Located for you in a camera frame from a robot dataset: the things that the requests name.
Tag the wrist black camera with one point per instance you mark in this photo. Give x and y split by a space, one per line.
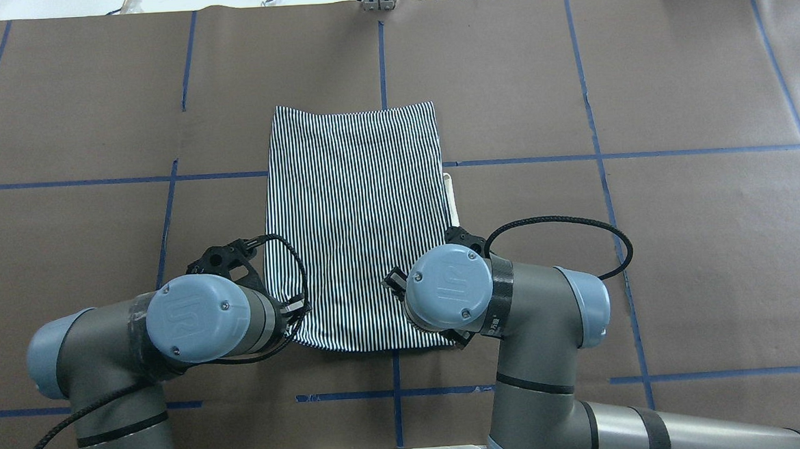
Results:
232 262
460 236

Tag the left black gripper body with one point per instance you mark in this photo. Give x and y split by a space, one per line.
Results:
295 306

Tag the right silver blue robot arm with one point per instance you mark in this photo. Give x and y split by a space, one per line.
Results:
542 317

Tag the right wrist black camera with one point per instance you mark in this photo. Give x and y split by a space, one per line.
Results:
460 236

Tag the navy white striped polo shirt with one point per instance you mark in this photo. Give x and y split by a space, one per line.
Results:
356 195

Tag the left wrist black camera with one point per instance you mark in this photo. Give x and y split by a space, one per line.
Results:
232 262

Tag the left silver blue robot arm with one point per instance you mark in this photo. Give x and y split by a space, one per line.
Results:
111 362

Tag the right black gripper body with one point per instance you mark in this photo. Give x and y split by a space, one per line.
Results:
395 281

